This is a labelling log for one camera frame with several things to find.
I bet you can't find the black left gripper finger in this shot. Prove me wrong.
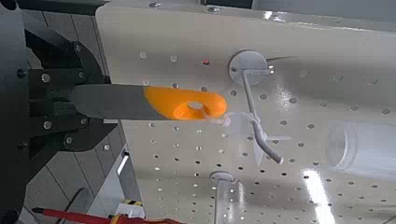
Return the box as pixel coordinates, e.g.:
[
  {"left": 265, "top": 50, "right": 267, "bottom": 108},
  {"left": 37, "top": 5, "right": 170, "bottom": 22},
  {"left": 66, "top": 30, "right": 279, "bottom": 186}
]
[
  {"left": 18, "top": 106, "right": 118, "bottom": 161},
  {"left": 24, "top": 29, "right": 111, "bottom": 101}
]

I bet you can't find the white block with striped label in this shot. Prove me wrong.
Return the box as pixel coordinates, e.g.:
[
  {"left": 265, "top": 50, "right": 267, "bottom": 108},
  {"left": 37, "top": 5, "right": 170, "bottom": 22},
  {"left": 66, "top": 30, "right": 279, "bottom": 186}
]
[{"left": 115, "top": 199, "right": 146, "bottom": 218}]

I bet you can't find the beige metal pegboard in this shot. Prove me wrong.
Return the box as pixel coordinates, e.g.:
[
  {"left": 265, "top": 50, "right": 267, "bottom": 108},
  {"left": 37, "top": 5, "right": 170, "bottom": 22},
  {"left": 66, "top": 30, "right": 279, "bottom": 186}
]
[{"left": 94, "top": 0, "right": 396, "bottom": 224}]

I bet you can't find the red yellow screwdriver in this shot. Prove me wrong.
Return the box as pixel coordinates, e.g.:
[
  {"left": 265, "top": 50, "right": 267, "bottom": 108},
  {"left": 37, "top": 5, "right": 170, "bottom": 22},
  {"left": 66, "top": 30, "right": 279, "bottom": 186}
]
[{"left": 31, "top": 206, "right": 185, "bottom": 224}]

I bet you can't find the pegboard hook with round base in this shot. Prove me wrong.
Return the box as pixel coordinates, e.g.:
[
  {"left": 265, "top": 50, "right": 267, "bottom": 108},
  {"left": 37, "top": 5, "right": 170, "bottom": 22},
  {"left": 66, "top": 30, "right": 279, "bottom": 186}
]
[
  {"left": 209, "top": 170, "right": 246, "bottom": 224},
  {"left": 228, "top": 50, "right": 285, "bottom": 166}
]

